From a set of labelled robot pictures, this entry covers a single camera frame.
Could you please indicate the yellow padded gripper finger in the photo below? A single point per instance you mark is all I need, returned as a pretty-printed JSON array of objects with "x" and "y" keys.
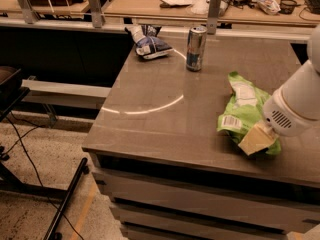
[{"x": 259, "y": 137}]

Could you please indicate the green rice chip bag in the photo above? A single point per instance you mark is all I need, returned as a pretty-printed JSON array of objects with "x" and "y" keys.
[{"x": 243, "y": 110}]

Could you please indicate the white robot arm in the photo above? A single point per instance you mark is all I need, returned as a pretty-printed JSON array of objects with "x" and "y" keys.
[{"x": 293, "y": 108}]

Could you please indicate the redbull can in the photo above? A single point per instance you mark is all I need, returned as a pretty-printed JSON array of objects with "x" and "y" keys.
[{"x": 195, "y": 48}]

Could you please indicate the blue white chip bag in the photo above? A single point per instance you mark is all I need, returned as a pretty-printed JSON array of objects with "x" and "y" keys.
[{"x": 148, "y": 44}]

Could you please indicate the grey drawer cabinet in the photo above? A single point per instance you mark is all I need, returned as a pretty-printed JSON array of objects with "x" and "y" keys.
[{"x": 171, "y": 175}]

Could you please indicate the white snack packet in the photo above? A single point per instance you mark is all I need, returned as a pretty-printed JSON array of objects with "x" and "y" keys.
[{"x": 270, "y": 7}]

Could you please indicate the black round cup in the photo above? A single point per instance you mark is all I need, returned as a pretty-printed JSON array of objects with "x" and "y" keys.
[{"x": 287, "y": 6}]

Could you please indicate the black stand leg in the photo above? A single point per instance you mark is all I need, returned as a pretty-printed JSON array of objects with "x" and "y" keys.
[{"x": 52, "y": 233}]

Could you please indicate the right metal bracket post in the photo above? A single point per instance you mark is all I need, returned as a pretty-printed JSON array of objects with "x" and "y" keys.
[{"x": 213, "y": 14}]

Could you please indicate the metal bracket post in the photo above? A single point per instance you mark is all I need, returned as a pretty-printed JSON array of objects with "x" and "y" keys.
[
  {"x": 96, "y": 13},
  {"x": 29, "y": 15},
  {"x": 213, "y": 14}
]

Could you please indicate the middle metal bracket post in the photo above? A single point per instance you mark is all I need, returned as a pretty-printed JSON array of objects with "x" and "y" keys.
[{"x": 96, "y": 13}]

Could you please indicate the left metal bracket post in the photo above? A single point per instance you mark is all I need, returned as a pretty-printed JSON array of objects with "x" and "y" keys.
[{"x": 29, "y": 15}]

